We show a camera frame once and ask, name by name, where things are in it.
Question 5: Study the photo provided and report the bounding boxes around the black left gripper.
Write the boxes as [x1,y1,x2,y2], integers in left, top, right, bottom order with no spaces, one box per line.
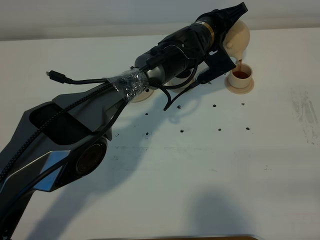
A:
[196,2,248,50]

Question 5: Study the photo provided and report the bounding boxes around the beige teapot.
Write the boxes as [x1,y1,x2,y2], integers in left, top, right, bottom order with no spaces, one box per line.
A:
[223,20,250,61]

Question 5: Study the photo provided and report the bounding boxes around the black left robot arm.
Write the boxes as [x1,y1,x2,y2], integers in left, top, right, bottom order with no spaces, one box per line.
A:
[0,3,248,240]

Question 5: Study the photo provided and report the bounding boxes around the beige teacup near teapot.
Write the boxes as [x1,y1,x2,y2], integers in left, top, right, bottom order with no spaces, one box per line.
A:
[168,69,196,90]

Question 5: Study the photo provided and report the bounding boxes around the beige teacup far right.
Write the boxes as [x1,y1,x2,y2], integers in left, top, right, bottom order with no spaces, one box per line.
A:
[228,63,252,89]

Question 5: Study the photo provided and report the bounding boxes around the beige saucer far right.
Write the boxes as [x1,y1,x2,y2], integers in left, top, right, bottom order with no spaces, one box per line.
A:
[224,76,255,95]

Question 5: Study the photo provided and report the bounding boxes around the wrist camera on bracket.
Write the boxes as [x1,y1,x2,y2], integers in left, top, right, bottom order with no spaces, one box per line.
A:
[196,44,236,85]

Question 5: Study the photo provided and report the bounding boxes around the black braided camera cable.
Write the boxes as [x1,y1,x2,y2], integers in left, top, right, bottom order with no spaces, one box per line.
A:
[0,56,201,186]

